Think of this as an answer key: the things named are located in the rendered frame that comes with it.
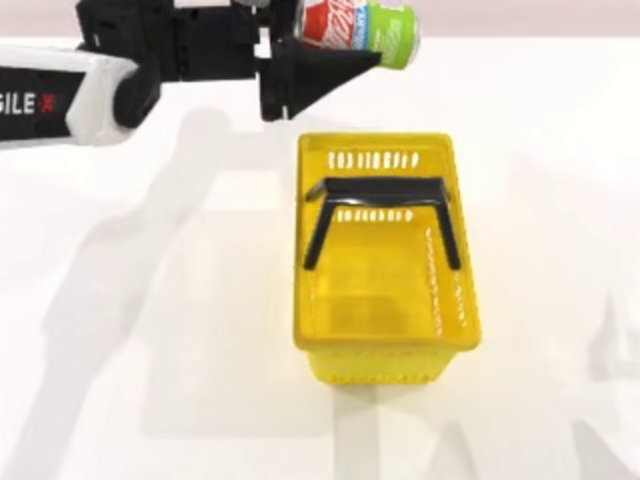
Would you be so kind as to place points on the red green soda can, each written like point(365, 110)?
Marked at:
point(370, 27)

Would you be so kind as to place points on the yellow plastic shopping basket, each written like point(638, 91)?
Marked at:
point(385, 300)

